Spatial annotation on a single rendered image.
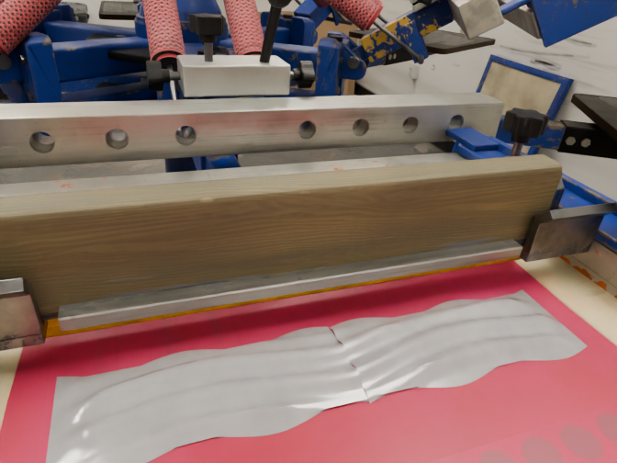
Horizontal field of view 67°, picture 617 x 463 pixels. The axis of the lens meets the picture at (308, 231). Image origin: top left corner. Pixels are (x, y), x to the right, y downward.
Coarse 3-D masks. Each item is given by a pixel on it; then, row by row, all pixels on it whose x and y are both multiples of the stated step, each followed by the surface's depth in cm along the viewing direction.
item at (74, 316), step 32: (416, 256) 36; (448, 256) 37; (480, 256) 38; (512, 256) 39; (192, 288) 31; (224, 288) 31; (256, 288) 32; (288, 288) 33; (320, 288) 34; (64, 320) 28; (96, 320) 29; (128, 320) 29
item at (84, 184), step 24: (240, 168) 50; (264, 168) 50; (288, 168) 51; (312, 168) 51; (336, 168) 52; (0, 192) 42; (24, 192) 42; (48, 192) 42; (576, 264) 44; (600, 264) 41
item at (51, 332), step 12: (480, 264) 42; (492, 264) 42; (408, 276) 39; (420, 276) 40; (324, 288) 37; (336, 288) 37; (252, 300) 35; (264, 300) 35; (180, 312) 33; (192, 312) 34; (108, 324) 32; (120, 324) 32; (48, 336) 31
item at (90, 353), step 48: (96, 336) 32; (144, 336) 33; (192, 336) 33; (240, 336) 33; (48, 384) 29; (0, 432) 26; (48, 432) 26; (288, 432) 27; (336, 432) 27; (384, 432) 27
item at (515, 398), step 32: (352, 288) 39; (384, 288) 39; (416, 288) 40; (448, 288) 40; (480, 288) 40; (512, 288) 40; (544, 288) 41; (576, 320) 37; (608, 352) 34; (480, 384) 31; (512, 384) 31; (544, 384) 31; (576, 384) 32; (608, 384) 32; (384, 416) 28; (416, 416) 28; (448, 416) 29; (480, 416) 29; (512, 416) 29; (544, 416) 29; (416, 448) 27; (448, 448) 27
